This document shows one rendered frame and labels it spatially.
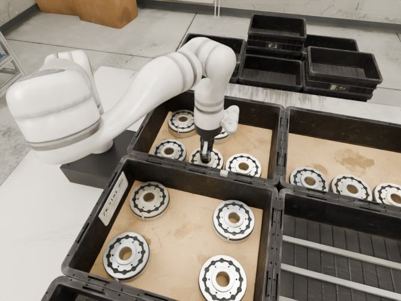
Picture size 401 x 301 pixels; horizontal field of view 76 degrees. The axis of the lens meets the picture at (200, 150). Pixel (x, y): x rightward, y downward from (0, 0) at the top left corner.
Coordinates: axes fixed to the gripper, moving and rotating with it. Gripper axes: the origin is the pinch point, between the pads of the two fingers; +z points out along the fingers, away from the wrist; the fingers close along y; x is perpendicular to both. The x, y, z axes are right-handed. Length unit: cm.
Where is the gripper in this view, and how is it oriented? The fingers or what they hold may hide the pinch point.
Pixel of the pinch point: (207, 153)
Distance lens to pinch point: 76.4
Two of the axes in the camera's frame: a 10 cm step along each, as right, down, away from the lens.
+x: 9.8, 1.3, -1.1
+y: -1.7, 7.7, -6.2
